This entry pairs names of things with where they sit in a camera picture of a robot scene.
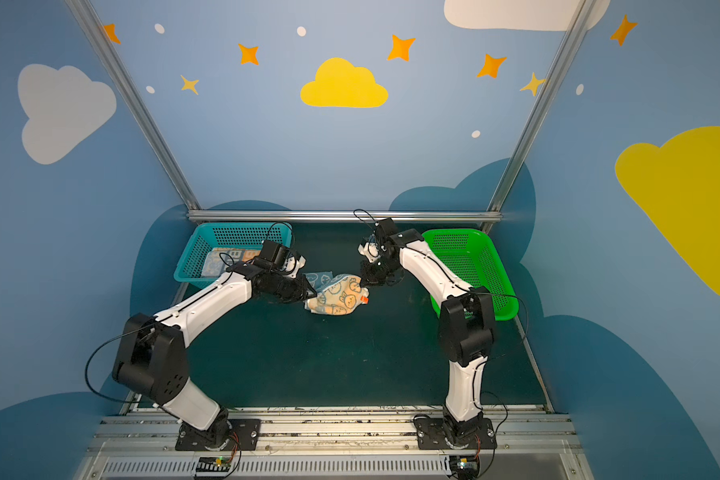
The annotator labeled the teal pattern towel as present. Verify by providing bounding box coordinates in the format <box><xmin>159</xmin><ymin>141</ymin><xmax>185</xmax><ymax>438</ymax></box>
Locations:
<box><xmin>305</xmin><ymin>274</ymin><xmax>369</xmax><ymax>316</ymax></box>

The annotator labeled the teal plastic basket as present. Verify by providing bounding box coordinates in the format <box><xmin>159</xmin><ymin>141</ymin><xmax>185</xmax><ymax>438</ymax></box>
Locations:
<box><xmin>173</xmin><ymin>222</ymin><xmax>293</xmax><ymax>289</ymax></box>

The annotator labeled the green plastic basket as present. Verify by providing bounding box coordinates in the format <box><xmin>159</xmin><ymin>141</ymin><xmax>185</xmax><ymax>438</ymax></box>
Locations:
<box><xmin>422</xmin><ymin>228</ymin><xmax>519</xmax><ymax>321</ymax></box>

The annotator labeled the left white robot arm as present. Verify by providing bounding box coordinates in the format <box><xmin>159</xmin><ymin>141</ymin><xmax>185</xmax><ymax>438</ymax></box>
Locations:
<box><xmin>112</xmin><ymin>240</ymin><xmax>316</xmax><ymax>447</ymax></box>

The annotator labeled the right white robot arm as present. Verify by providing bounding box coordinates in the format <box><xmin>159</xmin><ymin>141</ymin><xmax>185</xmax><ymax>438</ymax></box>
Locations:
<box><xmin>359</xmin><ymin>218</ymin><xmax>496</xmax><ymax>448</ymax></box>

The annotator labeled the left small circuit board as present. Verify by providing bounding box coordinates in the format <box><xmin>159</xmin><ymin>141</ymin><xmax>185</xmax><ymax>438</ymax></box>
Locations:
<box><xmin>193</xmin><ymin>456</ymin><xmax>232</xmax><ymax>479</ymax></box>

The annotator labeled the small circuit board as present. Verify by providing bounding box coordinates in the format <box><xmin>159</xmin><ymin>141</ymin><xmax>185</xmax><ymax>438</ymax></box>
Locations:
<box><xmin>448</xmin><ymin>456</ymin><xmax>481</xmax><ymax>480</ymax></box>
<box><xmin>193</xmin><ymin>456</ymin><xmax>232</xmax><ymax>479</ymax></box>

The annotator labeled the right small circuit board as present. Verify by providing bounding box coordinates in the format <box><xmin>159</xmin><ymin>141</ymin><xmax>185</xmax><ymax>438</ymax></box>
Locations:
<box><xmin>448</xmin><ymin>456</ymin><xmax>481</xmax><ymax>480</ymax></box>

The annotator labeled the horizontal aluminium frame rail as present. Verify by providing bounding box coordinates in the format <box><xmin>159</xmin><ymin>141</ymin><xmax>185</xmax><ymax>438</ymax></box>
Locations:
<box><xmin>187</xmin><ymin>210</ymin><xmax>502</xmax><ymax>223</ymax></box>

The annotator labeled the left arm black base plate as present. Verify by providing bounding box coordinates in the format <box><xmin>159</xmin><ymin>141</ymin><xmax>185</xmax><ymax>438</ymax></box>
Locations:
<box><xmin>175</xmin><ymin>418</ymin><xmax>261</xmax><ymax>452</ymax></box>

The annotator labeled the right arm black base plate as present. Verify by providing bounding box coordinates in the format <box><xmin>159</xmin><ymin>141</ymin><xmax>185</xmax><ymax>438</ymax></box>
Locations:
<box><xmin>412</xmin><ymin>416</ymin><xmax>497</xmax><ymax>450</ymax></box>

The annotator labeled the right aluminium frame post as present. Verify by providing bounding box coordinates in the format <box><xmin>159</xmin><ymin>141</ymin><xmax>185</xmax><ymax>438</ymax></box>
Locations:
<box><xmin>480</xmin><ymin>0</ymin><xmax>598</xmax><ymax>234</ymax></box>

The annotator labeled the aluminium frame post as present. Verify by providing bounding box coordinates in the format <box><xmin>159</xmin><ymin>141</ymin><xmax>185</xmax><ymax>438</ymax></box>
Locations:
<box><xmin>480</xmin><ymin>0</ymin><xmax>598</xmax><ymax>234</ymax></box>
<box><xmin>65</xmin><ymin>0</ymin><xmax>207</xmax><ymax>224</ymax></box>

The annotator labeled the left aluminium frame post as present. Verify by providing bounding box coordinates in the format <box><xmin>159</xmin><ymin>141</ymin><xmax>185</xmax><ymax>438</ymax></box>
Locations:
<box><xmin>65</xmin><ymin>0</ymin><xmax>207</xmax><ymax>224</ymax></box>

